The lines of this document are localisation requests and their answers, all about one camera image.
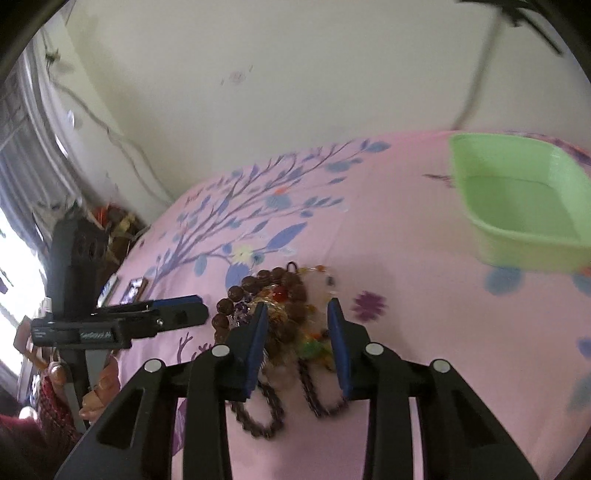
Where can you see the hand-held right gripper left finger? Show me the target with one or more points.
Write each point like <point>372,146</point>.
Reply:
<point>256,355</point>

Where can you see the grey curtain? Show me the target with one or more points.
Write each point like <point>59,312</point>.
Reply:
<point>27,152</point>

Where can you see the small picture frame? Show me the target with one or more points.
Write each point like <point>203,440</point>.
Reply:
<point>109,290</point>
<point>135,290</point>

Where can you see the person's left hand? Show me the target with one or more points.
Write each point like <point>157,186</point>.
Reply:
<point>102,387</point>

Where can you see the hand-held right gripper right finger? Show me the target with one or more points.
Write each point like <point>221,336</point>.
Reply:
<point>338,355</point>

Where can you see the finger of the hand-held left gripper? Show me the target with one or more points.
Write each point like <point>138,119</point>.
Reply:
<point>184,316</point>
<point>178,302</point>

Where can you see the person's left forearm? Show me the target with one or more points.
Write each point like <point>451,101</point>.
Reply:
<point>48,410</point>

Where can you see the pink floral bedsheet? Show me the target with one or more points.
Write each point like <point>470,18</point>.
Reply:
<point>415,300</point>

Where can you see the pile of clutter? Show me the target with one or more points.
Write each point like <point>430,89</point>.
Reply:
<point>117,226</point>

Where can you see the orange bead strand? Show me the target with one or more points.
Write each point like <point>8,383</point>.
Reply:
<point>323,272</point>

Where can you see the green plastic basin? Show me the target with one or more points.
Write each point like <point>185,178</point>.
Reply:
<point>521,207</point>

